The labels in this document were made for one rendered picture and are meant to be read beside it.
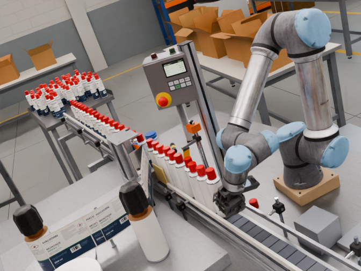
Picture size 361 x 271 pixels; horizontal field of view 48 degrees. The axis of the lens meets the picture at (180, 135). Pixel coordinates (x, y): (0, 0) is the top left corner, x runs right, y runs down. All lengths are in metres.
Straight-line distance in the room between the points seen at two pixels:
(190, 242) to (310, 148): 0.53
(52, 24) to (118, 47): 1.43
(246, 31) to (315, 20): 2.11
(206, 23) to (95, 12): 5.09
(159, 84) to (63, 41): 7.50
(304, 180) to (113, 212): 0.73
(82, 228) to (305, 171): 0.85
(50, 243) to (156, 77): 0.71
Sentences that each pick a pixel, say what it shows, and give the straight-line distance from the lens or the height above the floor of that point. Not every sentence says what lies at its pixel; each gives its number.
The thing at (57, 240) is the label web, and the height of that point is 1.03.
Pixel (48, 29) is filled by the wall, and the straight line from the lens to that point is 8.91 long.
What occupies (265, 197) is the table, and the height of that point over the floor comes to 0.83.
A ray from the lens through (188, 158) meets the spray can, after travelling 1.56.
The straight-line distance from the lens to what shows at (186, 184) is 1.66.
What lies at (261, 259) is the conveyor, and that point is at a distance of 1.35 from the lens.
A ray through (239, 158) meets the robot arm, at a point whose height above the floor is 1.23.
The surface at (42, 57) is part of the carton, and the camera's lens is 6.82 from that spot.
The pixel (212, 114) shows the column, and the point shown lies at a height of 1.21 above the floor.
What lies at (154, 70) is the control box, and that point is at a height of 1.44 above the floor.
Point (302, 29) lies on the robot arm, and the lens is 1.26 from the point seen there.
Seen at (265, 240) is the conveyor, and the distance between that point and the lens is 1.40.
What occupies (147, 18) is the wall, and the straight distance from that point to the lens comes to 9.21.
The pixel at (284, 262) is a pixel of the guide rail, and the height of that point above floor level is 0.91.
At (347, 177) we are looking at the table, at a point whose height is 0.83.
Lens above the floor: 1.80
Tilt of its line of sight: 24 degrees down
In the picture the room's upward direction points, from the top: 19 degrees counter-clockwise
